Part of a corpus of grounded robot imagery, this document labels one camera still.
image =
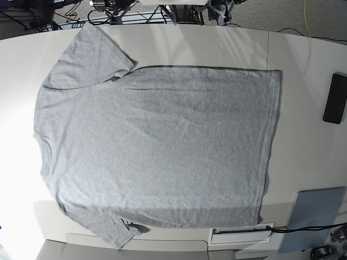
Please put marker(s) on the grey T-shirt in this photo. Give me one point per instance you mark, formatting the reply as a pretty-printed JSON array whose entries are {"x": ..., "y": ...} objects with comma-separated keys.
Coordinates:
[{"x": 169, "y": 147}]

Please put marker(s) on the blue-grey flat board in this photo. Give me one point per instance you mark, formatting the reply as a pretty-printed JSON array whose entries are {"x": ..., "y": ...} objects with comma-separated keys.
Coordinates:
[{"x": 311, "y": 208}]

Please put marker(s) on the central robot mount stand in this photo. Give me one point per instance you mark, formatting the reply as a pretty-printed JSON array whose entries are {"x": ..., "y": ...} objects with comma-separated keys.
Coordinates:
[{"x": 184, "y": 14}]

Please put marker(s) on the black rectangular box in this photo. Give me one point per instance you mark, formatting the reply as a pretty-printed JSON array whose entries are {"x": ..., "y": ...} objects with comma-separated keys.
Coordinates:
[{"x": 336, "y": 99}]

